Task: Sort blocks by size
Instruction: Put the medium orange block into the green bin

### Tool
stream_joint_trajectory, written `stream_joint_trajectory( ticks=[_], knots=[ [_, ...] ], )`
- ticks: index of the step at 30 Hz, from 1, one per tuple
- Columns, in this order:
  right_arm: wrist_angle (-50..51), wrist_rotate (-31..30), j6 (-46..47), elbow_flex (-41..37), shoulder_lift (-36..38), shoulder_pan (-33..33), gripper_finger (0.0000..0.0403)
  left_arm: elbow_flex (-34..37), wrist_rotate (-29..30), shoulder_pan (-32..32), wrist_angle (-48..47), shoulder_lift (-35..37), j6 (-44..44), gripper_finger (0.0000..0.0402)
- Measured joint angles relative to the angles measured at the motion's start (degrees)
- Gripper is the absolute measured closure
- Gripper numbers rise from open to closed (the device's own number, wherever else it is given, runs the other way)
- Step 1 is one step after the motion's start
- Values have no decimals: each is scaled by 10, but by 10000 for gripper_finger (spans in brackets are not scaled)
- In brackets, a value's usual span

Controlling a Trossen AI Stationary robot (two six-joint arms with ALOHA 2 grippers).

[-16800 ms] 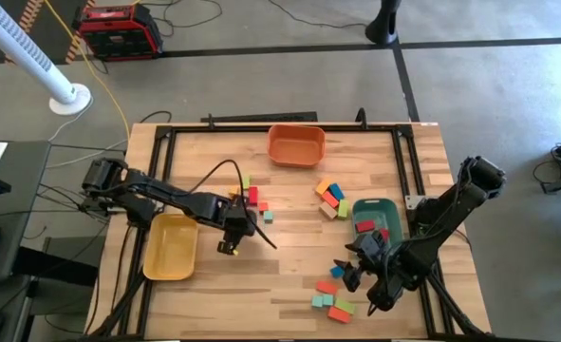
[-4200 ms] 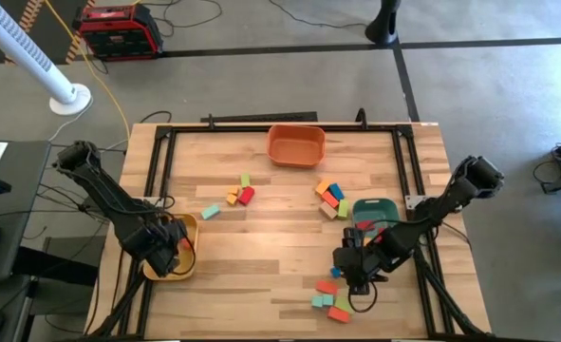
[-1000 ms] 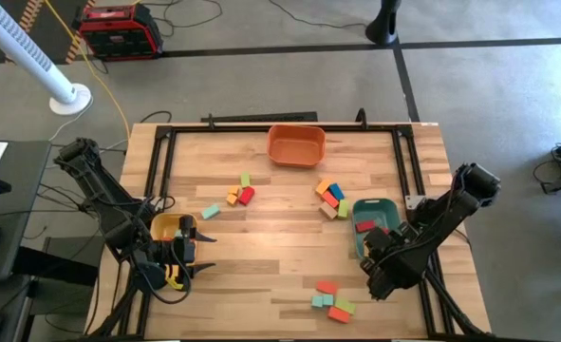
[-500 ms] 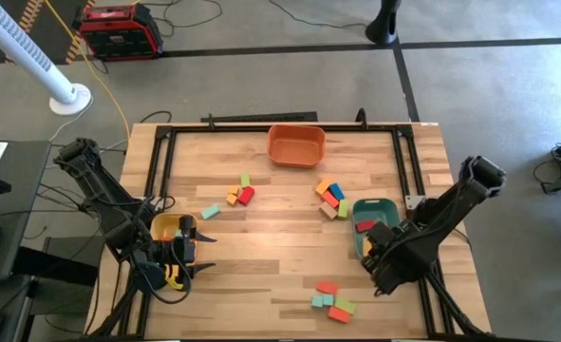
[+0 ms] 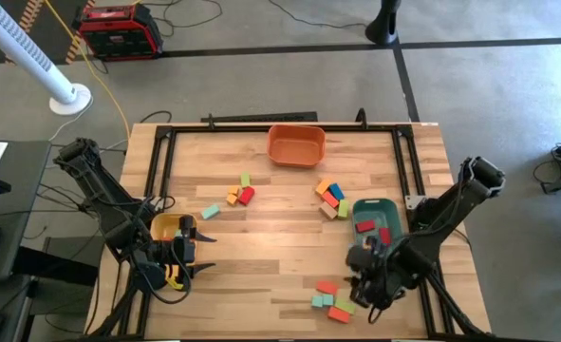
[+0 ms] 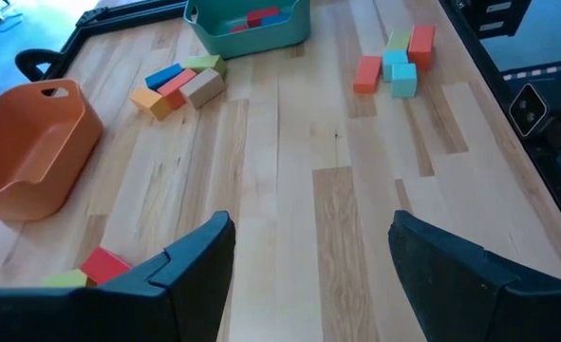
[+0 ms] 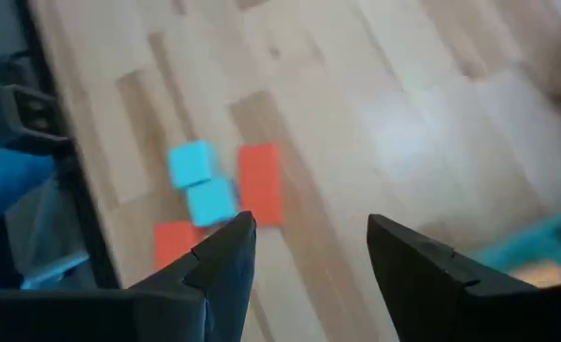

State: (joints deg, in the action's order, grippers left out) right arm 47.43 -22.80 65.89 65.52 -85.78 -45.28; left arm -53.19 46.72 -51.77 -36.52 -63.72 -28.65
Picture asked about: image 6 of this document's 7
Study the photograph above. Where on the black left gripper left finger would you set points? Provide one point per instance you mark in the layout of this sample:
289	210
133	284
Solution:
190	285

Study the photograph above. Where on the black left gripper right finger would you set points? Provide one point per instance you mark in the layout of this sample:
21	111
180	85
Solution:
451	294

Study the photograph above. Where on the light green block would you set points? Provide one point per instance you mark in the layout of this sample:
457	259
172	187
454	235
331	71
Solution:
398	40
64	279

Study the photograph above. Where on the orange-yellow block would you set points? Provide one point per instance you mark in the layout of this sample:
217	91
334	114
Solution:
149	102

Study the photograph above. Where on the salmon red block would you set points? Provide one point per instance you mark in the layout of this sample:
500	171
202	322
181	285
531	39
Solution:
175	88

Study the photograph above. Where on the tan block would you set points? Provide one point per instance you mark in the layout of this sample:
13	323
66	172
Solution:
204	88

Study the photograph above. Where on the blue block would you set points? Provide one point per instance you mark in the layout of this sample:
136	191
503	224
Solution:
280	20
163	76

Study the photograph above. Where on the orange plastic bin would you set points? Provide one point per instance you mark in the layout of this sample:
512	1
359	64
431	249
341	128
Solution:
28	142

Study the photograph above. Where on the olive green block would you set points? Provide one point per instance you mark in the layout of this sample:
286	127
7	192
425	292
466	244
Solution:
204	62

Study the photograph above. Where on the long red-orange block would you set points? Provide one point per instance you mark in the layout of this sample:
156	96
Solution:
368	73

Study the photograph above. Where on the green plastic bin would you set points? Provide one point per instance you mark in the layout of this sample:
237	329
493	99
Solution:
261	45

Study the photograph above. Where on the large red block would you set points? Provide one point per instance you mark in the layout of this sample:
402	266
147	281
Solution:
261	16

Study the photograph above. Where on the tall red-orange block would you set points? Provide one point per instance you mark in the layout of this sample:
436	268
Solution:
421	45

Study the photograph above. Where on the black box with white labels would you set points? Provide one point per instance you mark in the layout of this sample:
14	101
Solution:
474	19

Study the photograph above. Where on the grey table-level camera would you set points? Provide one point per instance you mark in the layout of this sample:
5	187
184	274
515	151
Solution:
528	110

